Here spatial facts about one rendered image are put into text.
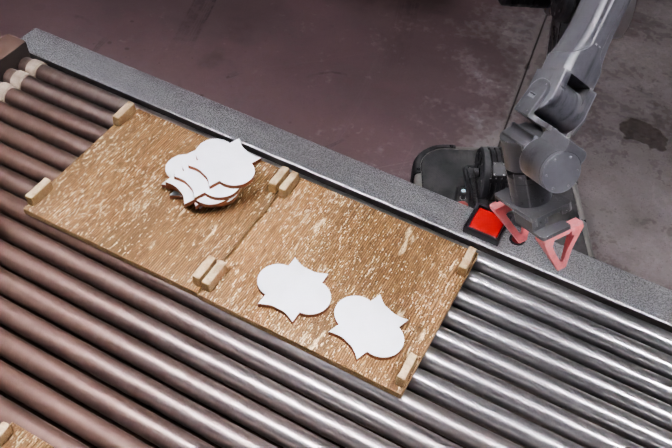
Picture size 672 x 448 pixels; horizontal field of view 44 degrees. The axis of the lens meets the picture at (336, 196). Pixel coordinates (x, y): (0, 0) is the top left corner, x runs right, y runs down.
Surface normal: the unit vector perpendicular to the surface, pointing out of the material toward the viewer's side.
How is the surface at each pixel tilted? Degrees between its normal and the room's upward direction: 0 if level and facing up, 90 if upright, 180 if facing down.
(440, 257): 0
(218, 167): 0
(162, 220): 0
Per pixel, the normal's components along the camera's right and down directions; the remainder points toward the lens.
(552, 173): 0.31, 0.38
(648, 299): 0.04, -0.68
